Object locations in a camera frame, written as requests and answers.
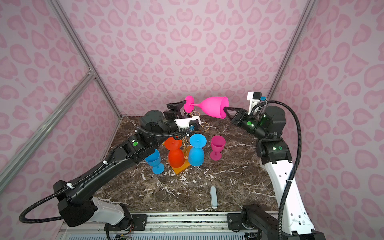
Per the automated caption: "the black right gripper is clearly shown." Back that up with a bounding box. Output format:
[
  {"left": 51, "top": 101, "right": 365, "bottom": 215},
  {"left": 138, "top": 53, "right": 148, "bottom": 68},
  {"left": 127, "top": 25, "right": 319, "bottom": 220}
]
[{"left": 224, "top": 107, "right": 269, "bottom": 140}]

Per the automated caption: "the pink wine glass back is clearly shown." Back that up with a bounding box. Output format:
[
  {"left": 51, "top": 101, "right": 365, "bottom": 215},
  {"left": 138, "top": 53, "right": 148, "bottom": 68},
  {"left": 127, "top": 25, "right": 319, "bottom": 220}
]
[{"left": 184, "top": 96, "right": 229, "bottom": 119}]

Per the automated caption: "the pink wine glass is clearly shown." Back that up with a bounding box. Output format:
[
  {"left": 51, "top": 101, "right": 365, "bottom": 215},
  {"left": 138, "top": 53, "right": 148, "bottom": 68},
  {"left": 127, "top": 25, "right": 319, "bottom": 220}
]
[
  {"left": 184, "top": 96, "right": 229, "bottom": 119},
  {"left": 210, "top": 135, "right": 226, "bottom": 161}
]

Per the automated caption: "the blue wine glass front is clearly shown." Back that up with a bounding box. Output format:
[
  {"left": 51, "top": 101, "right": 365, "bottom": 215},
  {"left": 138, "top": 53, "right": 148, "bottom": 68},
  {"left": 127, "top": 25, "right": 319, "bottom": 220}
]
[{"left": 189, "top": 134, "right": 207, "bottom": 167}]

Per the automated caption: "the blue wine glass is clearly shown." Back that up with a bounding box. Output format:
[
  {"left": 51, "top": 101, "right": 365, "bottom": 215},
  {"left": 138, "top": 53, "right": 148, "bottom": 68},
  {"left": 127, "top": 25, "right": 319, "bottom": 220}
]
[
  {"left": 145, "top": 149, "right": 165, "bottom": 175},
  {"left": 189, "top": 134, "right": 207, "bottom": 167}
]

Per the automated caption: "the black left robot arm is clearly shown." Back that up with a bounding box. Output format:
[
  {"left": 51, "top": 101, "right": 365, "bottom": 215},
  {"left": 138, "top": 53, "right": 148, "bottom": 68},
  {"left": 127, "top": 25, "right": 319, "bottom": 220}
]
[{"left": 54, "top": 101, "right": 186, "bottom": 229}]

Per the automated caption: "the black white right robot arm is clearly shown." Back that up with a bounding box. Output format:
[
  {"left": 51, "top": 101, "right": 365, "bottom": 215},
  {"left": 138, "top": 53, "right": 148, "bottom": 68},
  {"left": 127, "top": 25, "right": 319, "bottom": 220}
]
[{"left": 224, "top": 101, "right": 326, "bottom": 240}]

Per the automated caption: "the orange wooden rack base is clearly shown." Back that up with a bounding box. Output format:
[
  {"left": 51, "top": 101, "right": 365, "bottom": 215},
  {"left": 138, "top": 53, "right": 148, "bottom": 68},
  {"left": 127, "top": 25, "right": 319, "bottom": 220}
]
[{"left": 171, "top": 146, "right": 192, "bottom": 174}]

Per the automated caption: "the red wine glass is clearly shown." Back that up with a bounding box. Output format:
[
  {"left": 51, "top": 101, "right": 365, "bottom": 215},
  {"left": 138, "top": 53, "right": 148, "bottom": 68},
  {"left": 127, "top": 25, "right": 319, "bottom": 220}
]
[{"left": 165, "top": 137, "right": 185, "bottom": 168}]

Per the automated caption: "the white blue case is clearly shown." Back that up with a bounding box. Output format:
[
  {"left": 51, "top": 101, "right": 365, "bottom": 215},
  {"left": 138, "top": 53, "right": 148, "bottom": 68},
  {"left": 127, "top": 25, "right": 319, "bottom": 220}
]
[{"left": 210, "top": 186, "right": 218, "bottom": 209}]

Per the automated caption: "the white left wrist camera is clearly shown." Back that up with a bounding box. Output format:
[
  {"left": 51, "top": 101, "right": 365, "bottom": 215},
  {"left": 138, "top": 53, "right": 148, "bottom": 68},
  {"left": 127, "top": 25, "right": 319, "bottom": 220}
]
[{"left": 174, "top": 116, "right": 202, "bottom": 131}]

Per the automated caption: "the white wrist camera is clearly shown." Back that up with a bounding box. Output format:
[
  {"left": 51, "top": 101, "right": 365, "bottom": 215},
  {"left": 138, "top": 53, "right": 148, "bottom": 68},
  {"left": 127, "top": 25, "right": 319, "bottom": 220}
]
[
  {"left": 247, "top": 92, "right": 267, "bottom": 116},
  {"left": 174, "top": 116, "right": 202, "bottom": 131}
]

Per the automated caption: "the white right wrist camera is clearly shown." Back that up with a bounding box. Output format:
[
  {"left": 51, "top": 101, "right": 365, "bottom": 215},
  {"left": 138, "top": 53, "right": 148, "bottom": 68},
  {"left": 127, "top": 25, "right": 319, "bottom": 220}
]
[{"left": 247, "top": 92, "right": 267, "bottom": 116}]

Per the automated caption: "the gold wire glass rack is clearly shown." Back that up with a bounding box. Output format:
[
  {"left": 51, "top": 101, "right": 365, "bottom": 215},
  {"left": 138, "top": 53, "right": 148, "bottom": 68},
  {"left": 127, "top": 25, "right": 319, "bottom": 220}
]
[{"left": 176, "top": 111, "right": 211, "bottom": 151}]

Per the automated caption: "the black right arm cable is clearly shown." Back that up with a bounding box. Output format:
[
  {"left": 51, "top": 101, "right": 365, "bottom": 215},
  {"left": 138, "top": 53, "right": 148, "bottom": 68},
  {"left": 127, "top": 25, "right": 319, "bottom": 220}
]
[{"left": 254, "top": 100, "right": 302, "bottom": 240}]

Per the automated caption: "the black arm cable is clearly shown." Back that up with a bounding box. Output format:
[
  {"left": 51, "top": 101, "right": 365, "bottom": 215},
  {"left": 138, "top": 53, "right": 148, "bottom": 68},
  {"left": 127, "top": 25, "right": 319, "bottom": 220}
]
[
  {"left": 254, "top": 100, "right": 302, "bottom": 240},
  {"left": 19, "top": 125, "right": 193, "bottom": 224}
]

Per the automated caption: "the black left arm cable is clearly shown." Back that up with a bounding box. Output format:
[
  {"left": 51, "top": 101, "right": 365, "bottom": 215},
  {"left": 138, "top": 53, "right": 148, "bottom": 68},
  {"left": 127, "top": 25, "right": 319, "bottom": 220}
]
[{"left": 19, "top": 125, "right": 193, "bottom": 224}]

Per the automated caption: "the aluminium front rail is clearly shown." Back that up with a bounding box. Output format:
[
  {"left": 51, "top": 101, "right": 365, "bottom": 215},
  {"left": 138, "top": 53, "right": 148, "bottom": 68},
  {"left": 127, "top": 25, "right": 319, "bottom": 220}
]
[{"left": 56, "top": 211, "right": 289, "bottom": 239}]

